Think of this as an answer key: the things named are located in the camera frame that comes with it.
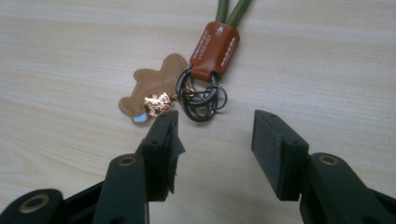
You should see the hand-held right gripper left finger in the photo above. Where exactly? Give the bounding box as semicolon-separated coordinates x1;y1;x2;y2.
135;109;187;203

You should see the tan leather bear charm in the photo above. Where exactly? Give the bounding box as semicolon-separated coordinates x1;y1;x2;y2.
118;52;189;126

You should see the green cord brown leather keychain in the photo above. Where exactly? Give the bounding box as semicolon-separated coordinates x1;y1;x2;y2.
175;0;254;123

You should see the shiny copper charm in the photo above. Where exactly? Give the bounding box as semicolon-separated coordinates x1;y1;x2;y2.
143;91;173;118

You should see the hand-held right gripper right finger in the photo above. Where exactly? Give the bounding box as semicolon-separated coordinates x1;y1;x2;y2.
250;109;311;202

